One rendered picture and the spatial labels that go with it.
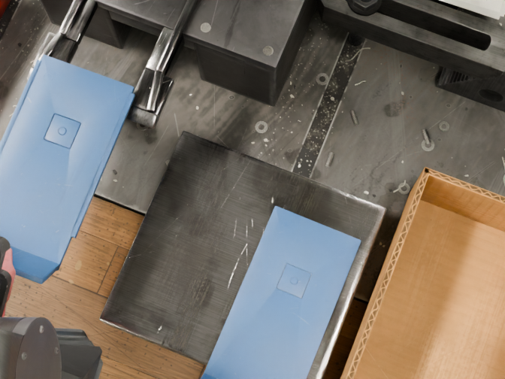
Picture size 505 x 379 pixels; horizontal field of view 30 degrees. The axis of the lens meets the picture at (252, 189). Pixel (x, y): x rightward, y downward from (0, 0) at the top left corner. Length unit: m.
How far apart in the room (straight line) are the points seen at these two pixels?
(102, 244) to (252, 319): 0.13
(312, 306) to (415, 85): 0.20
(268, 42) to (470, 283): 0.24
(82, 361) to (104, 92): 0.24
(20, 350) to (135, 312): 0.28
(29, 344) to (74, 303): 0.29
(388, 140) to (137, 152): 0.20
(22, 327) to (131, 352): 0.29
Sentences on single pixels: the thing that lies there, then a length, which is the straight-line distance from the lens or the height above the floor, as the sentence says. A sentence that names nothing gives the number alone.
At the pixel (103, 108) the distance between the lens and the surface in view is 0.68.
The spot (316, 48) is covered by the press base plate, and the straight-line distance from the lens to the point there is 0.79.
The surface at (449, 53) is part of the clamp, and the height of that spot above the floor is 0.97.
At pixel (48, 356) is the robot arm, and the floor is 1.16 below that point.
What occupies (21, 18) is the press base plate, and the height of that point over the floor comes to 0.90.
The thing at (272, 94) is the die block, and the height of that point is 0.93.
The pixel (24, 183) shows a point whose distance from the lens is 0.67.
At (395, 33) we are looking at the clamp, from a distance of 0.72.
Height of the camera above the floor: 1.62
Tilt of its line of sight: 75 degrees down
